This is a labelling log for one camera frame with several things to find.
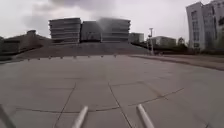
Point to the grey paved plaza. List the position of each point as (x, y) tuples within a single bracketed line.
[(110, 71)]

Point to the wide grey stairway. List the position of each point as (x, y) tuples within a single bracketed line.
[(83, 49)]

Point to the large grey layered building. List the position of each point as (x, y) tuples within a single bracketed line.
[(90, 30)]

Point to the pole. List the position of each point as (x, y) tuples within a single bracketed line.
[(151, 41)]

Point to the row of low bollards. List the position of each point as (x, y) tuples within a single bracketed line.
[(66, 57)]

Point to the low distant building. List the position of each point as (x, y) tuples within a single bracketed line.
[(162, 41)]

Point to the robot's own part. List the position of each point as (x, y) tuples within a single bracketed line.
[(80, 118), (145, 116)]

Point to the row of trees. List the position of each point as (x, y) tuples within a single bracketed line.
[(186, 49)]

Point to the low dark building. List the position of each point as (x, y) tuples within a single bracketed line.
[(20, 44)]

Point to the tall white building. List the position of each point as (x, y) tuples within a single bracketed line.
[(204, 25)]

